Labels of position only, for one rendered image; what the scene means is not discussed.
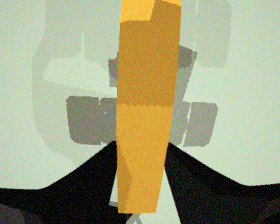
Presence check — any yellow bar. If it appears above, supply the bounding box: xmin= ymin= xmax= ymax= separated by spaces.
xmin=116 ymin=0 xmax=181 ymax=213

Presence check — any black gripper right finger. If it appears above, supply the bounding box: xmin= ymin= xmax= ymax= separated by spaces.
xmin=164 ymin=142 xmax=280 ymax=224

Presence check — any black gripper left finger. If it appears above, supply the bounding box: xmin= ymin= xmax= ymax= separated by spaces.
xmin=0 ymin=141 xmax=117 ymax=224

